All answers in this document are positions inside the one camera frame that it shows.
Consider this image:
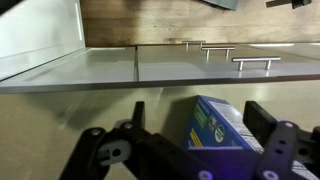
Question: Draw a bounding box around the dark grey panel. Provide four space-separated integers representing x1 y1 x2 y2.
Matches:
199 0 240 11

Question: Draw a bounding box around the white lower cabinet door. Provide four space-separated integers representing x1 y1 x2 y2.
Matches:
0 0 86 82

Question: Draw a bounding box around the black bracket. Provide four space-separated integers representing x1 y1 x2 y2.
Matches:
265 0 313 10

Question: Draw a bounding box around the blue snack box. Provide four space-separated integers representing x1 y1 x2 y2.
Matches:
181 95 318 180

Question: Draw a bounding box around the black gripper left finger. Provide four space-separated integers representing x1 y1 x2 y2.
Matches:
59 100 218 180

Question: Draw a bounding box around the grey lower cabinet door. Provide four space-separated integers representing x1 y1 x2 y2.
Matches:
0 46 138 95

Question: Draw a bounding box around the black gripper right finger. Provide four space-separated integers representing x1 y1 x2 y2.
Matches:
243 100 320 180

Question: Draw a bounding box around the grey drawer stack front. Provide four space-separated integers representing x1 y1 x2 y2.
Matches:
137 43 320 83

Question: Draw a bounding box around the steel drawer handle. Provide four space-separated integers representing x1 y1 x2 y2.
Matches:
231 55 282 72
201 45 236 62
181 40 207 52

